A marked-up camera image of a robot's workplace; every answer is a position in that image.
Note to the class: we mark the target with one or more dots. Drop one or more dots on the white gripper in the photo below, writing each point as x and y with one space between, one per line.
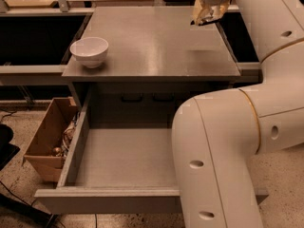
217 11

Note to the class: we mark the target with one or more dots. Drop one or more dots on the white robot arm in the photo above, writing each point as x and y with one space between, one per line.
214 134

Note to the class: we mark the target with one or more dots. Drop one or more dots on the grey cabinet with top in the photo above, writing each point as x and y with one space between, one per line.
153 50

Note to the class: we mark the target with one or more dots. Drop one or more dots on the open grey top drawer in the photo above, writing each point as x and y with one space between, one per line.
116 170

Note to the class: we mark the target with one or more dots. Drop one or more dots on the white ceramic bowl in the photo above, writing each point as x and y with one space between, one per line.
90 51

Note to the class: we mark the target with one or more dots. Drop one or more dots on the brown cardboard box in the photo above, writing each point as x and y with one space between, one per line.
43 152

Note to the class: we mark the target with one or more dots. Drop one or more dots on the black chair base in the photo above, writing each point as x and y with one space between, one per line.
7 150

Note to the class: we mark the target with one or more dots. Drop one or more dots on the right black drawer handle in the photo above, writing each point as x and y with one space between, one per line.
163 97

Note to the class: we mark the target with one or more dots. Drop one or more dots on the black drawer handle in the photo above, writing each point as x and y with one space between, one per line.
163 97
131 98

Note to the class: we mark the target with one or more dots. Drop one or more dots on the left black drawer handle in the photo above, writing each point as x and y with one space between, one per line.
131 98

